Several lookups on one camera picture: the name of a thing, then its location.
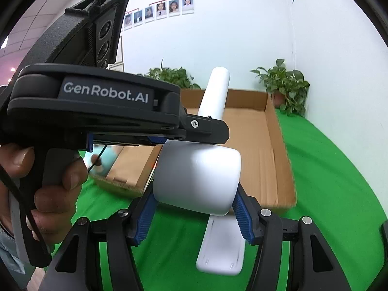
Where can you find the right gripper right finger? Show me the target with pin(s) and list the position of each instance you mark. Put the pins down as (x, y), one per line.
(312, 263)

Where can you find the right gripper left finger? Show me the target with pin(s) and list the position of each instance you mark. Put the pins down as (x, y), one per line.
(76, 264)

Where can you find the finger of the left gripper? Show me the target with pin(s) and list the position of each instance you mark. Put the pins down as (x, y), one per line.
(194, 128)

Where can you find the white hair dryer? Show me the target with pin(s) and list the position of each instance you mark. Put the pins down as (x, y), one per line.
(197, 177)

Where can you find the person's left hand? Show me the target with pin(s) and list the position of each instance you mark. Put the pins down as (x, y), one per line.
(55, 204)

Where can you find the left potted plant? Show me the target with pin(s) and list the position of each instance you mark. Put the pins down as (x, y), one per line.
(176, 76)

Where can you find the potted plant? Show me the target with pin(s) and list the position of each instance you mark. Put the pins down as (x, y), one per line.
(176, 76)
(289, 85)

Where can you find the green table cloth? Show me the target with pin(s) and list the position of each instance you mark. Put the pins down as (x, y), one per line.
(329, 189)

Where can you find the brown cardboard box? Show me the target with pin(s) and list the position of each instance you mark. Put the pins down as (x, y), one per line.
(254, 131)

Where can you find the pink pig plush toy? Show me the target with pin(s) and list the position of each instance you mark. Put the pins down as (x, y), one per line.
(102, 158)

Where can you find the white rectangular device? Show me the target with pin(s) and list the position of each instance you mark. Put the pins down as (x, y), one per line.
(223, 247)

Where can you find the right potted plant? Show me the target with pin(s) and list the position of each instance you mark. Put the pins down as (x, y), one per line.
(289, 85)

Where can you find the portrait photos on wall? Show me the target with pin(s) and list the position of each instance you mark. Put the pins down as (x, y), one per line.
(157, 11)

